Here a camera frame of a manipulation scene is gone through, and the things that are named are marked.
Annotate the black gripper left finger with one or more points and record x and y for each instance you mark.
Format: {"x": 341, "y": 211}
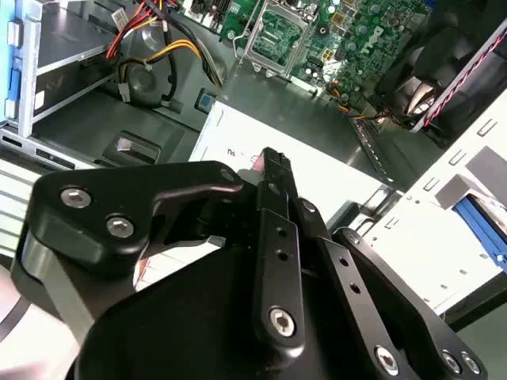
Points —
{"x": 99, "y": 186}

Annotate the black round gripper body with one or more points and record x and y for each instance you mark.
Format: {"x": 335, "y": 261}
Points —
{"x": 190, "y": 324}

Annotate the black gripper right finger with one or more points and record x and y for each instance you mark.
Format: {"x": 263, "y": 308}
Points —
{"x": 356, "y": 277}

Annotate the hard disk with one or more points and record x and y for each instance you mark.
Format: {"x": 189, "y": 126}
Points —
{"x": 481, "y": 225}

